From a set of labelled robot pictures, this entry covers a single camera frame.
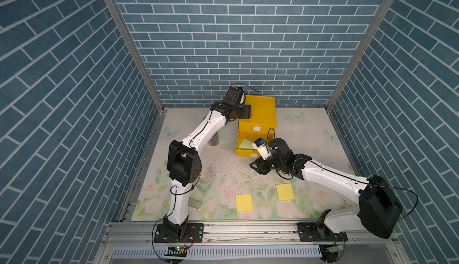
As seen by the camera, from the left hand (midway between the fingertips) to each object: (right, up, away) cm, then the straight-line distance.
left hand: (251, 112), depth 90 cm
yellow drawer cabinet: (+5, -5, -6) cm, 9 cm away
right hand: (+1, -25, -7) cm, 26 cm away
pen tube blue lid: (-20, -15, +8) cm, 27 cm away
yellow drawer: (+1, -13, +10) cm, 17 cm away
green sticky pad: (-2, -17, +3) cm, 18 cm away
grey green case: (-26, -42, -10) cm, 51 cm away
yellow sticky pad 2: (+16, -39, -5) cm, 42 cm away
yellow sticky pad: (-4, -43, -7) cm, 44 cm away
